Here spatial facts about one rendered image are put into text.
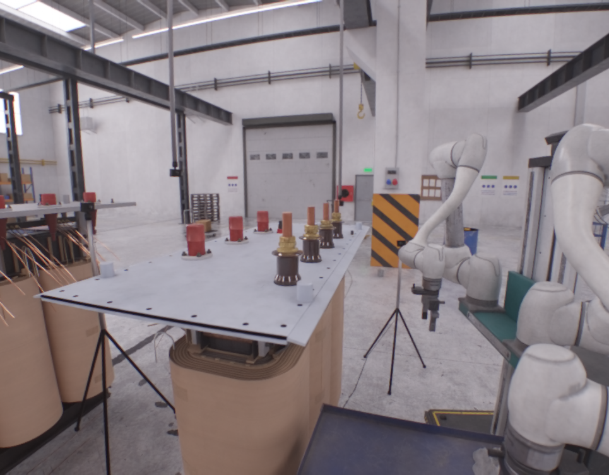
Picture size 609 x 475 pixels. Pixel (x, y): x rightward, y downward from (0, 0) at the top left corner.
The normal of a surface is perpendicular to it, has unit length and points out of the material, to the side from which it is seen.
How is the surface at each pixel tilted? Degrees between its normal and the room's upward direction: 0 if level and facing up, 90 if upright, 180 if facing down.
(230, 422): 90
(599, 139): 49
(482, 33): 90
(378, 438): 0
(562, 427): 92
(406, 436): 0
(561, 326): 87
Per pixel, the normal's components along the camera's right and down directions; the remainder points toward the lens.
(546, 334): -0.53, 0.19
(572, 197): -0.69, -0.41
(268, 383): 0.35, 0.16
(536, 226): -0.11, 0.17
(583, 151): -0.47, -0.52
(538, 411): -0.72, 0.13
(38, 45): 0.96, 0.04
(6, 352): 0.75, 0.11
